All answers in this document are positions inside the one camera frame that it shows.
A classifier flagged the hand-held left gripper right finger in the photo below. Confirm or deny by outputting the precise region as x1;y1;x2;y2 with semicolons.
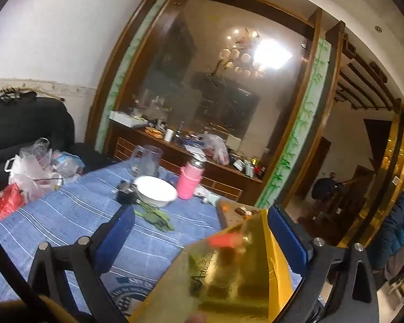
267;205;381;323

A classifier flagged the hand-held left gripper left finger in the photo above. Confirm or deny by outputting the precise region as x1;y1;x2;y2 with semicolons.
27;205;136;323

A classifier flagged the gold yellow gift box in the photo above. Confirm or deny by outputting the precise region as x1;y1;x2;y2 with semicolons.
128;209;304;323

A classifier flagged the green leafy vegetable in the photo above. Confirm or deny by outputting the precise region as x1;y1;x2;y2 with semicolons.
134;203;176;232

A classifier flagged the small black object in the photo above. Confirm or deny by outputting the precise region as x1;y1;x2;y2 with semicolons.
116;181;138;205

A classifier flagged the blue striped tablecloth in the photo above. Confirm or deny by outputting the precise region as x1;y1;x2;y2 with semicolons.
0;160;243;313

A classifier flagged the white bowl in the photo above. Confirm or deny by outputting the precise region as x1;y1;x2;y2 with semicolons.
134;176;178;208

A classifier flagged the cardboard tray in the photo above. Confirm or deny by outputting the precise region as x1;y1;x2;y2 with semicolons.
216;199;269;233

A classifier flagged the clear glass pitcher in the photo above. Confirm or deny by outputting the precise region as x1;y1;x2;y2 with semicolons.
130;145;164;177

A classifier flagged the clear plastic bottle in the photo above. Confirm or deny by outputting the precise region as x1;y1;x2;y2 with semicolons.
52;151;85;177

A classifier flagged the pink thermos bottle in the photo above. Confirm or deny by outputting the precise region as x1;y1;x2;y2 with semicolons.
177;156;207;200

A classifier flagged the white crumpled cloth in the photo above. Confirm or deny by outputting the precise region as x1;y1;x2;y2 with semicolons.
193;187;219;206

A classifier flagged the wooden sideboard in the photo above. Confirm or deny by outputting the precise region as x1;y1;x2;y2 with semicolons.
108;121;265;202

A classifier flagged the white plastic bag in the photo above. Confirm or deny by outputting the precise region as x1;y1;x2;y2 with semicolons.
5;138;64;202

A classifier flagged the blue puffer jacket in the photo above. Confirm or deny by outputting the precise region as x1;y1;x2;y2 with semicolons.
374;186;404;271

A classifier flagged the red and clear plastic bag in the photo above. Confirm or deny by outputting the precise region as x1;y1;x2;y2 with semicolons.
197;133;230;165

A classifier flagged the white flat box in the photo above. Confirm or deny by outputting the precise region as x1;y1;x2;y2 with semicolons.
109;110;149;128

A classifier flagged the black sofa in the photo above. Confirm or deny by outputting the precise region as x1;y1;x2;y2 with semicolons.
0;97;112;202

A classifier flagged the gold metal door frame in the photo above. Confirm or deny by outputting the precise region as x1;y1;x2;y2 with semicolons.
337;101;404;246

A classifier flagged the wood framed wall mirror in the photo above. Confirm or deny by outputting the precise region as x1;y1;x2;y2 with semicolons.
84;0;344;209

